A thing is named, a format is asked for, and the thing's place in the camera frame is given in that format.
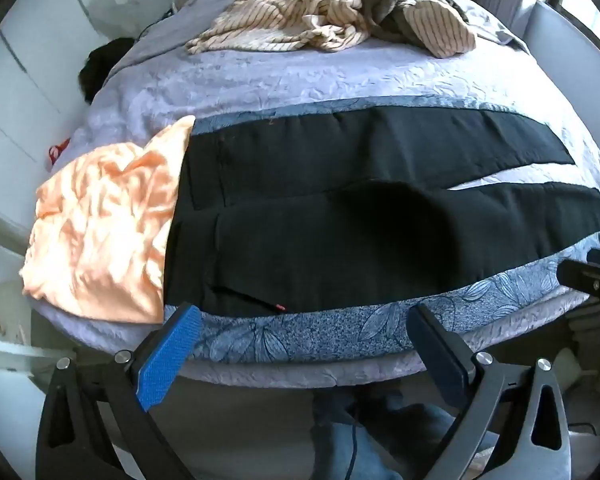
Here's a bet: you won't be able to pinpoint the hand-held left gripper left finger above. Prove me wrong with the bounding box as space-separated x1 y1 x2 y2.
36 304 203 480

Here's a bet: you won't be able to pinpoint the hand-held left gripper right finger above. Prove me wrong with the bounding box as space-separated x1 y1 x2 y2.
407 302 573 480

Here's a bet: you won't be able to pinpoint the black pants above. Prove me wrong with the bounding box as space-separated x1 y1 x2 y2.
162 106 600 317

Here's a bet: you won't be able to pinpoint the person's leg in jeans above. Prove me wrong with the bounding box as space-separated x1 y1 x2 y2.
310 390 501 480

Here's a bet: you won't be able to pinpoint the orange satin cloth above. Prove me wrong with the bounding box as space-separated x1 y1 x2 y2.
20 115 197 323

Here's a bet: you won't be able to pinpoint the grey panel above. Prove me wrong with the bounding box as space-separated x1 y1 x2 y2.
525 0 600 126

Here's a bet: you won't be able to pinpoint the red and white item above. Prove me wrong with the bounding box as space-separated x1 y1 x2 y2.
47 137 73 168

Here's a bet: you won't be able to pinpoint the bed with lavender floral cover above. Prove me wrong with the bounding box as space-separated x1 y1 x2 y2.
27 0 600 386

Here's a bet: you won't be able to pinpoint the dark cloth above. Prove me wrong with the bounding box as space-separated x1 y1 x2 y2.
77 37 136 106

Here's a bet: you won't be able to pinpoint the white wardrobe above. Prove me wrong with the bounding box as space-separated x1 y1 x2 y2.
0 0 111 231

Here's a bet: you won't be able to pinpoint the grey olive garment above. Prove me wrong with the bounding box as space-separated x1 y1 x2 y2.
367 0 473 43

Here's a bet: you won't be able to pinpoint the beige striped garment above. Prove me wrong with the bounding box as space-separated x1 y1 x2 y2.
185 0 478 58

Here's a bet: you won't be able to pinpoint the black cable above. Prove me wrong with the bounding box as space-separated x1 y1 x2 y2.
345 405 361 480

